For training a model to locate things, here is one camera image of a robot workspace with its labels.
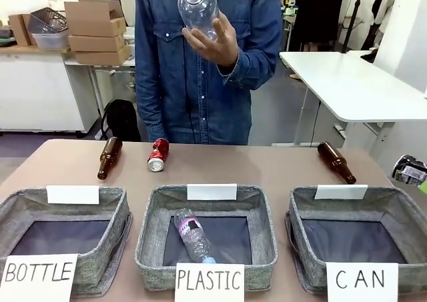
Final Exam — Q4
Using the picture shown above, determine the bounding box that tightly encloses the grey fabric basket can label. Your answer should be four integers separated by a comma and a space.
284, 185, 427, 295

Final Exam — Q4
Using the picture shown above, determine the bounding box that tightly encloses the black crushed can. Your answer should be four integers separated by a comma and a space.
391, 154, 427, 185

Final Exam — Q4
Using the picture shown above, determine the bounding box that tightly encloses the translucent plastic bin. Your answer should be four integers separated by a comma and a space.
31, 28, 71, 51

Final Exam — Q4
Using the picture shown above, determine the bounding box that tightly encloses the clear plastic bottle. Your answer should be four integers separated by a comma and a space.
177, 0, 221, 43

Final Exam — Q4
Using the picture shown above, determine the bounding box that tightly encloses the blank white card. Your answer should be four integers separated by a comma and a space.
46, 185, 101, 205
187, 183, 238, 201
314, 184, 369, 201

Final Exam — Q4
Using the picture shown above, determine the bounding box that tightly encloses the black tripod pole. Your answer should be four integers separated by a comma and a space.
340, 0, 366, 54

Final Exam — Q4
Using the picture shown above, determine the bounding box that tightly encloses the flat cardboard box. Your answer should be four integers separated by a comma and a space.
73, 44, 131, 65
67, 31, 127, 53

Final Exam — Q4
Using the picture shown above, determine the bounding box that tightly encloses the black backpack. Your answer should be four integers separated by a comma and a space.
100, 99, 142, 143

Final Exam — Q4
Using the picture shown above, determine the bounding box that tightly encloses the crushed red can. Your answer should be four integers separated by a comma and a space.
147, 137, 170, 173

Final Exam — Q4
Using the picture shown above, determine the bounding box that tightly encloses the white paper sign PLASTIC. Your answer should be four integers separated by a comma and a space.
174, 262, 246, 302

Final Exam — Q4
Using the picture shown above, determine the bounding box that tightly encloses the white paper sign BOTTLE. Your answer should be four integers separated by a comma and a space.
0, 253, 79, 302

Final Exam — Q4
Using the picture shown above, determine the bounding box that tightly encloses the brown glass bottle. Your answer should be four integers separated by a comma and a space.
96, 136, 123, 181
316, 141, 358, 185

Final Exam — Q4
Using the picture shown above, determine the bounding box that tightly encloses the background person in black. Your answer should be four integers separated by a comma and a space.
292, 0, 348, 51

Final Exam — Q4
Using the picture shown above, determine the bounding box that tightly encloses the grey fabric basket bottle label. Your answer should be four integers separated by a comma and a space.
0, 185, 134, 299

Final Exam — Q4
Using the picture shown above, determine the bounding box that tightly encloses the person in denim shirt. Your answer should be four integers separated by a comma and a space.
134, 0, 283, 146

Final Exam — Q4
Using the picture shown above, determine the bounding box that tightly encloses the person's left hand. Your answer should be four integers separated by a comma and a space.
181, 17, 241, 68

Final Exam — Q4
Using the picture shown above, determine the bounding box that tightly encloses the small cardboard box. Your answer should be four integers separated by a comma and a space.
7, 13, 38, 47

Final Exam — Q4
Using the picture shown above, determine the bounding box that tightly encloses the plastic bottle purple label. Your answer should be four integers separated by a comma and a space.
173, 207, 218, 265

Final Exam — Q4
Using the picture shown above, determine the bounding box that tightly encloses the grey fabric basket plastic label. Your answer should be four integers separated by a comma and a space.
134, 183, 279, 293

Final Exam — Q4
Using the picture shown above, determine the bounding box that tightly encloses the white desk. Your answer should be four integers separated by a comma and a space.
279, 50, 427, 149

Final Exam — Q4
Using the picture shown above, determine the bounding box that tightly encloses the grey plastic mesh basket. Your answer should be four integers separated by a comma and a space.
27, 7, 69, 35

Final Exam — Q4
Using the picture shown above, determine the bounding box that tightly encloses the white paper sign CAN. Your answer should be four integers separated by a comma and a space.
325, 262, 400, 302

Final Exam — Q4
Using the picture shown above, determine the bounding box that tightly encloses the white cabinet wooden top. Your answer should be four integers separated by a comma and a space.
0, 43, 101, 133

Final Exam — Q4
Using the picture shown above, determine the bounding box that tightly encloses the person's right forearm denim sleeve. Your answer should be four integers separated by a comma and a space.
135, 71, 167, 143

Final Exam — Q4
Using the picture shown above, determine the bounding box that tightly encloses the person's left forearm denim sleeve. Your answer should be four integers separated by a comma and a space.
216, 47, 281, 91

